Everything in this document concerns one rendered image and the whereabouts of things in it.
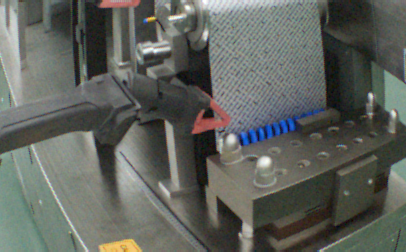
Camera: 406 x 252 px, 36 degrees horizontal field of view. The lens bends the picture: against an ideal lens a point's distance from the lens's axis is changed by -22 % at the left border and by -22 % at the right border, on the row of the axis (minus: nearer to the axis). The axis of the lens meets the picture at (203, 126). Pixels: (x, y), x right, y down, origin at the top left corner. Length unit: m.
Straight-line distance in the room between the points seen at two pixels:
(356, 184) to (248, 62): 0.30
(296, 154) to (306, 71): 0.18
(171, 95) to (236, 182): 0.17
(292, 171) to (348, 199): 0.13
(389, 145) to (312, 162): 0.19
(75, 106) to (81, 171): 0.49
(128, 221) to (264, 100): 0.32
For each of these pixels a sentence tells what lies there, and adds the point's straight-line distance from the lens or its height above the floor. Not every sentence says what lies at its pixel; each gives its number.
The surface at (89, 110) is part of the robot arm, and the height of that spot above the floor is 1.20.
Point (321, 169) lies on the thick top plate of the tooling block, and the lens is 1.19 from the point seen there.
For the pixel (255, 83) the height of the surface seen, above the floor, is 1.11.
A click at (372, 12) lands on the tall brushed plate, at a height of 1.26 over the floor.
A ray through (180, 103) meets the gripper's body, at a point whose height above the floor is 1.12.
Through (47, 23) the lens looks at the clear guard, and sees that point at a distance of 2.20.
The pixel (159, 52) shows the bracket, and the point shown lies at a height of 1.18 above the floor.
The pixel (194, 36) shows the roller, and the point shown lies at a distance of 1.25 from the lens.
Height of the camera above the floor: 1.63
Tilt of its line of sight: 26 degrees down
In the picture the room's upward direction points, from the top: 5 degrees counter-clockwise
